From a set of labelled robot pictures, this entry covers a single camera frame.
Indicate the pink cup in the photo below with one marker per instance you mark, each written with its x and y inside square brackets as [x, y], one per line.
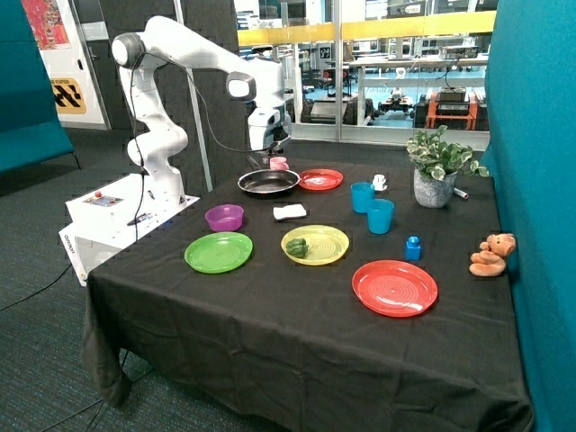
[278, 163]

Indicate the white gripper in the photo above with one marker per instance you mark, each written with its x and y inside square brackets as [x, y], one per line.
[269, 129]

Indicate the green plate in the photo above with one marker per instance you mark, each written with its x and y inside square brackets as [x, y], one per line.
[218, 252]

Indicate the black tablecloth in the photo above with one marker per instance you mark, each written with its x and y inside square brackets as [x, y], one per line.
[292, 343]

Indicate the yellow plate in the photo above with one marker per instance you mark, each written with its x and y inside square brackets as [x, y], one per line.
[326, 244]

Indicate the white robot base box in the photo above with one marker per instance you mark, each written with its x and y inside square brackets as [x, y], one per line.
[109, 219]

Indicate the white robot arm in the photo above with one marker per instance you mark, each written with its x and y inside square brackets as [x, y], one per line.
[139, 54]

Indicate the small red plate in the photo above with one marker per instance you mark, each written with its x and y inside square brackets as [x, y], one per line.
[320, 179]

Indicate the green bell pepper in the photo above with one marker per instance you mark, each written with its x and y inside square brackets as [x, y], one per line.
[297, 247]

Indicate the front blue cup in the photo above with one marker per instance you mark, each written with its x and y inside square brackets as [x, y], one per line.
[379, 216]

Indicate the black frying pan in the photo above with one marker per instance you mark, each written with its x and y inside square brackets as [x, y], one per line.
[266, 181]

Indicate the rear blue cup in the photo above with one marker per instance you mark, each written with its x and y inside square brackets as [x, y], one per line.
[362, 193]

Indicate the potted plant grey pot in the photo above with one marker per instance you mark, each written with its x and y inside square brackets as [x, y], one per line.
[438, 164]

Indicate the blue toy block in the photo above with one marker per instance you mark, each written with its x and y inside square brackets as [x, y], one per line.
[412, 250]

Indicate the large red plate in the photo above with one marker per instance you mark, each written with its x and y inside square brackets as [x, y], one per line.
[394, 289]

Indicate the purple bowl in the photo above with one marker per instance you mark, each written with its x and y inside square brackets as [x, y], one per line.
[225, 217]

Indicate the white sponge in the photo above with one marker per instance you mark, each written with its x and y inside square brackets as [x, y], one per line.
[287, 212]

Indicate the small white plastic object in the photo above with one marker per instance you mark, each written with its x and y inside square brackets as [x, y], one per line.
[379, 182]

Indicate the blue cup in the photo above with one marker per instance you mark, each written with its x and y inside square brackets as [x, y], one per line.
[362, 193]
[379, 216]

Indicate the white marker pen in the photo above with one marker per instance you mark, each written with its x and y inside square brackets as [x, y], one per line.
[461, 194]

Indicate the brown teddy bear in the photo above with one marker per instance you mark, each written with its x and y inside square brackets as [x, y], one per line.
[491, 259]

